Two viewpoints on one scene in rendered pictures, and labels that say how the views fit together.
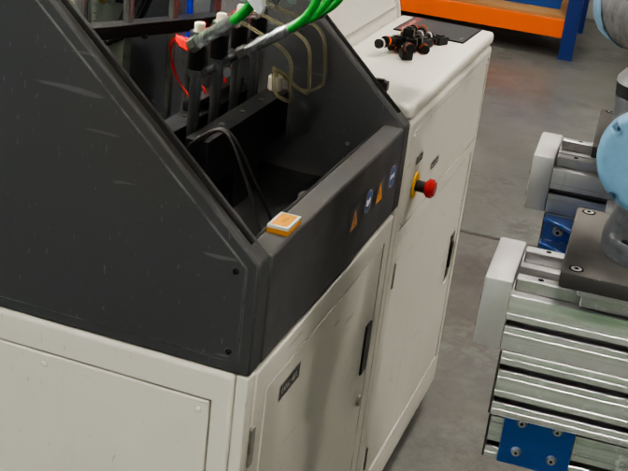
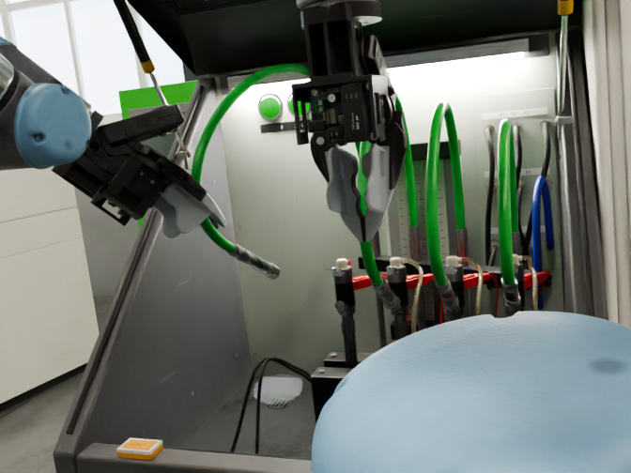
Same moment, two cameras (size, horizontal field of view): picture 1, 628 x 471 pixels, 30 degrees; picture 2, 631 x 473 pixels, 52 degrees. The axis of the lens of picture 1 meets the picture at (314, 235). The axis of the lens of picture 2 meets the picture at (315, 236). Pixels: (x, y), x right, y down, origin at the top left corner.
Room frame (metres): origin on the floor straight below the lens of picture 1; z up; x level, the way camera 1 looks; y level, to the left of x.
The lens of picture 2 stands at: (1.72, -0.73, 1.35)
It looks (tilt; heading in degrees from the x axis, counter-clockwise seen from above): 10 degrees down; 93
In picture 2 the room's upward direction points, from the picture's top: 6 degrees counter-clockwise
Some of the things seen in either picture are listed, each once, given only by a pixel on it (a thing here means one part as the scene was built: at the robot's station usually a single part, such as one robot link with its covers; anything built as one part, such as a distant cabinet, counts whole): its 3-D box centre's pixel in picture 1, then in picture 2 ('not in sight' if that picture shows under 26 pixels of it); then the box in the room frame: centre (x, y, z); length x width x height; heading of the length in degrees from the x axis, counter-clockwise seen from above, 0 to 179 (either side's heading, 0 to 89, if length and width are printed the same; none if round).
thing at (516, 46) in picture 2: not in sight; (368, 66); (1.79, 0.46, 1.43); 0.54 x 0.03 x 0.02; 163
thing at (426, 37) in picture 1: (412, 36); not in sight; (2.37, -0.15, 1.01); 0.23 x 0.11 x 0.06; 163
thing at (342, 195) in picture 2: not in sight; (340, 197); (1.72, -0.13, 1.28); 0.06 x 0.03 x 0.09; 73
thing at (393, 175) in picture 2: not in sight; (380, 143); (1.76, -0.12, 1.32); 0.05 x 0.02 x 0.09; 163
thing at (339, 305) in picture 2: (201, 99); (346, 338); (1.71, 0.20, 1.03); 0.05 x 0.03 x 0.21; 73
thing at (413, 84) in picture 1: (406, 60); not in sight; (2.34, -0.14, 0.97); 0.70 x 0.22 x 0.03; 163
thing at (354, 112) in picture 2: not in sight; (344, 78); (1.73, -0.13, 1.38); 0.09 x 0.08 x 0.12; 73
